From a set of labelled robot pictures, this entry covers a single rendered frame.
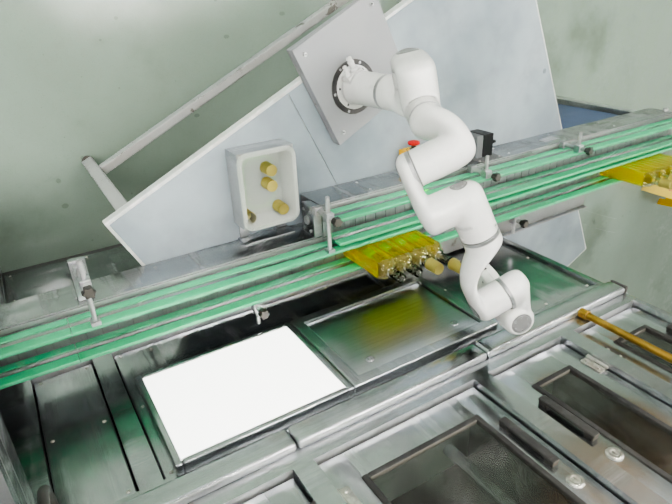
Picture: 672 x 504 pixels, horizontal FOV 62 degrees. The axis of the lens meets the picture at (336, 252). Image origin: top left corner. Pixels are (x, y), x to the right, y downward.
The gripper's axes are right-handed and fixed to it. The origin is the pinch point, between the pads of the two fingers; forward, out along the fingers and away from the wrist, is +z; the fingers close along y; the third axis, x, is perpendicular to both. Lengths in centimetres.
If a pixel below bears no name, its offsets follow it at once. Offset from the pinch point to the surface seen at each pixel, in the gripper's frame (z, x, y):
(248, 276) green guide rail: 8, 60, 6
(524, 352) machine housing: -19.8, -6.8, -15.8
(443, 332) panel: -8.6, 11.0, -12.5
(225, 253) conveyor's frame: 20, 65, 9
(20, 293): 55, 133, -9
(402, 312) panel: 4.1, 18.1, -12.0
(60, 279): 62, 122, -9
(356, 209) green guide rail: 21.4, 25.3, 14.8
